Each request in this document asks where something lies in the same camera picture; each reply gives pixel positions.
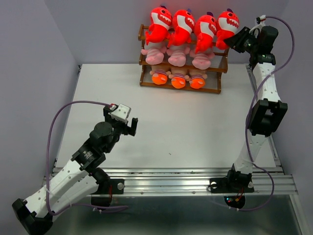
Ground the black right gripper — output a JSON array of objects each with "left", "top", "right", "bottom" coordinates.
[{"left": 222, "top": 26, "right": 259, "bottom": 54}]

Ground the red shark plush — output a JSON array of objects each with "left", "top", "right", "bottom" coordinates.
[
  {"left": 167, "top": 9, "right": 195, "bottom": 48},
  {"left": 194, "top": 12, "right": 217, "bottom": 53},
  {"left": 216, "top": 8, "right": 240, "bottom": 50},
  {"left": 145, "top": 5, "right": 173, "bottom": 45}
]

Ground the pink pig plush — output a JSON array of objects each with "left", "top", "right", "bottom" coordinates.
[
  {"left": 189, "top": 47, "right": 215, "bottom": 70},
  {"left": 141, "top": 42, "right": 167, "bottom": 65},
  {"left": 166, "top": 44, "right": 190, "bottom": 67}
]

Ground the boy doll from corner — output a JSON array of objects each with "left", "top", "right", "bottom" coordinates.
[{"left": 189, "top": 70, "right": 207, "bottom": 89}]

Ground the boy doll black hair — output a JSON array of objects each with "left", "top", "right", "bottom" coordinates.
[{"left": 150, "top": 65, "right": 171, "bottom": 85}]

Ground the boy doll face up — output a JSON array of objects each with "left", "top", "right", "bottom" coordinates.
[{"left": 168, "top": 67, "right": 190, "bottom": 89}]

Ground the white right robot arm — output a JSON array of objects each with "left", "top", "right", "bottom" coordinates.
[{"left": 211, "top": 26, "right": 288, "bottom": 193}]

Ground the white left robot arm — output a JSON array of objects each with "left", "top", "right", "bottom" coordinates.
[{"left": 12, "top": 118, "right": 138, "bottom": 235}]

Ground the wooden three-tier shelf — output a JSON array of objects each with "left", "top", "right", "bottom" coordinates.
[{"left": 138, "top": 24, "right": 229, "bottom": 94}]

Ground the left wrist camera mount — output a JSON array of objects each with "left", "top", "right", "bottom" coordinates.
[{"left": 109, "top": 104, "right": 132, "bottom": 124}]

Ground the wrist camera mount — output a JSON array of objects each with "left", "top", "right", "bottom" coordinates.
[
  {"left": 109, "top": 104, "right": 132, "bottom": 124},
  {"left": 249, "top": 15, "right": 266, "bottom": 35}
]

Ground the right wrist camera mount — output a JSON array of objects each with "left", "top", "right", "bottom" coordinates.
[{"left": 249, "top": 15, "right": 266, "bottom": 35}]

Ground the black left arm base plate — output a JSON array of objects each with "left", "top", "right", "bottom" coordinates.
[{"left": 96, "top": 178, "right": 125, "bottom": 195}]

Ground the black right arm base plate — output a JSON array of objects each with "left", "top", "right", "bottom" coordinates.
[{"left": 207, "top": 177, "right": 254, "bottom": 194}]

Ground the aluminium rail frame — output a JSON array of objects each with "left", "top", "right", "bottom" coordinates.
[{"left": 50, "top": 64, "right": 311, "bottom": 235}]

